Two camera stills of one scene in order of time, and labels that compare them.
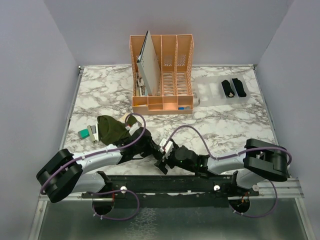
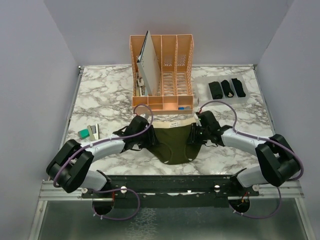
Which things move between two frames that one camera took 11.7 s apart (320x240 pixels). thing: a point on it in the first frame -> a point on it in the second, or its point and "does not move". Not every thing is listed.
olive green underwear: x=111 y=131 -> x=173 y=139
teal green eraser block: x=83 y=133 does not move
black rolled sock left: x=227 y=88 does not move
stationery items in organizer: x=140 y=89 does not move
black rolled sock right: x=239 y=87 does not move
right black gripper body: x=175 y=161 -> x=199 y=135
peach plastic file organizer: x=174 y=57 does not move
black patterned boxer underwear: x=156 y=156 -> x=216 y=90
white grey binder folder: x=146 y=63 does not move
